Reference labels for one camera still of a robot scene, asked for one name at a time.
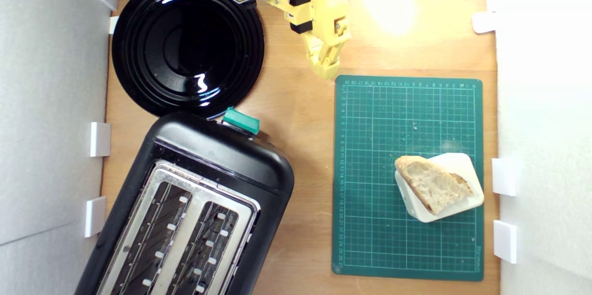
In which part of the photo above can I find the brown bread slice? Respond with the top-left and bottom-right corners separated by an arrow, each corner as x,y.
395,155 -> 475,215

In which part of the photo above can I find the green toaster lever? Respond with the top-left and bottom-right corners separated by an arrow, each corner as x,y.
222,106 -> 260,135

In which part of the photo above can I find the black two-slot toaster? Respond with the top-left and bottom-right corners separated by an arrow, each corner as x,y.
74,111 -> 296,295

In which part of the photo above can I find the black round plate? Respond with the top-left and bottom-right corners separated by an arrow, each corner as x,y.
111,0 -> 265,119

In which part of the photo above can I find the green cutting mat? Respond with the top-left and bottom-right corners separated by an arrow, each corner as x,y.
332,74 -> 485,282

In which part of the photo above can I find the white rounded block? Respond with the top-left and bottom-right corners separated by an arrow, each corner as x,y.
394,152 -> 485,224

